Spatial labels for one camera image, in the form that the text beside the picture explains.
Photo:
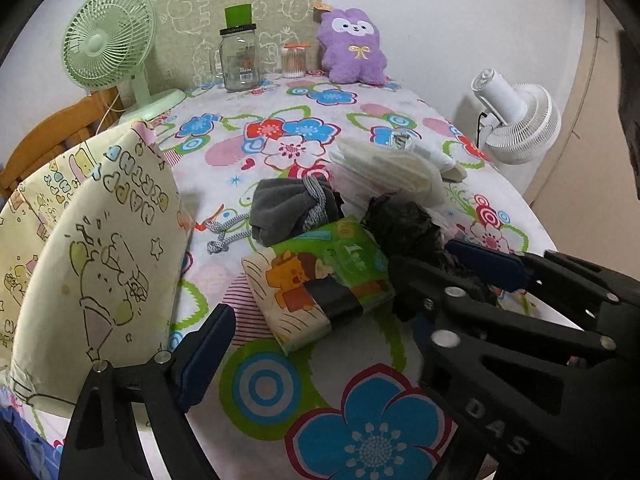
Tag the white desk fan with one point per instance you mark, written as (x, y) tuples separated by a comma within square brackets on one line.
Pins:
[(525, 120)]

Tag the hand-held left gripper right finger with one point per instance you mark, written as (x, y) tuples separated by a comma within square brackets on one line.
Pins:
[(420, 332)]

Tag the wooden chair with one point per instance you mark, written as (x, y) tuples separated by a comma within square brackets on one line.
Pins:
[(45, 140)]

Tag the white tissue stack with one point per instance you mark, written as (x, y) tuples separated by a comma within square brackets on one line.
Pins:
[(380, 165)]

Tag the beige cloth piece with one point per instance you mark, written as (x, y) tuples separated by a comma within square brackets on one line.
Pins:
[(456, 174)]

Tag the cotton swab container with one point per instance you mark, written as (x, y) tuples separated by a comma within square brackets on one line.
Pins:
[(295, 62)]

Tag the glass jar with black lid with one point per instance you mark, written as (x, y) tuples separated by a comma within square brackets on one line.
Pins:
[(240, 60)]

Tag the purple plush toy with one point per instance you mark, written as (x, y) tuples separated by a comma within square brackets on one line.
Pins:
[(352, 50)]

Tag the green cartoon tissue pack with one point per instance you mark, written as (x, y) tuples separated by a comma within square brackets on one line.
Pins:
[(295, 285)]

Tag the black plastic bag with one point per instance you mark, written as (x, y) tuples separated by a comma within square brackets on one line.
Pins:
[(400, 225)]

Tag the green desk fan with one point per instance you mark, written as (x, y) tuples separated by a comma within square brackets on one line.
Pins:
[(107, 40)]

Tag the blue bedding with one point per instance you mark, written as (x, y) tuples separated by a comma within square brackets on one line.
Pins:
[(25, 425)]

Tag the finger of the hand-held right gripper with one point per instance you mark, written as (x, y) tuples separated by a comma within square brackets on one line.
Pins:
[(465, 310), (490, 262)]

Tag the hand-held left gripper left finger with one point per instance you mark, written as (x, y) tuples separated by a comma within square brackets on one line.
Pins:
[(205, 355)]

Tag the cream cartoon fabric storage box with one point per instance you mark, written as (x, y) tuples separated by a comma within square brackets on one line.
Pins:
[(100, 240)]

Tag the green patterned cardboard panel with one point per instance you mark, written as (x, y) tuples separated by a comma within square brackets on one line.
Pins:
[(195, 20)]

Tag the floral sheet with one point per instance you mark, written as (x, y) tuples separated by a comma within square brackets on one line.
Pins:
[(300, 125)]

